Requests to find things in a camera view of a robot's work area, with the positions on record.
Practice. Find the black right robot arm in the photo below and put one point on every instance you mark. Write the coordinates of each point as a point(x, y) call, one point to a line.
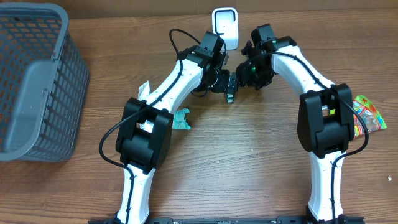
point(325, 123)

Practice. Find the green haribo candy bag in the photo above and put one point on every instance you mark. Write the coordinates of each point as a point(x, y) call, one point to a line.
point(369, 114)

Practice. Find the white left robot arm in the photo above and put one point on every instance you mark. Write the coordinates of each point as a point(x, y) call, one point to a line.
point(145, 130)

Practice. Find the white tube with gold cap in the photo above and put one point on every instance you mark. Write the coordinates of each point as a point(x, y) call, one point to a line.
point(144, 91)

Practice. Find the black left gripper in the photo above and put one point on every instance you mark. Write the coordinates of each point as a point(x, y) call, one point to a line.
point(226, 74)

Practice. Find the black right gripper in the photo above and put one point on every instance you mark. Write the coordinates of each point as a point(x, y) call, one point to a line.
point(244, 78)

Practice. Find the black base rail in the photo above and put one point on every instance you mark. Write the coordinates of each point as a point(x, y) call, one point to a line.
point(277, 220)

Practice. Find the teal packet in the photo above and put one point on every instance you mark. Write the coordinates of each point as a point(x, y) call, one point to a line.
point(180, 122)

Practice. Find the grey plastic shopping basket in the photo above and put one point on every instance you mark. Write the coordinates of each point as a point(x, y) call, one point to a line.
point(44, 81)

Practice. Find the green axe brand box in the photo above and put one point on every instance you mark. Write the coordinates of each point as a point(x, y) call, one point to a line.
point(230, 95)

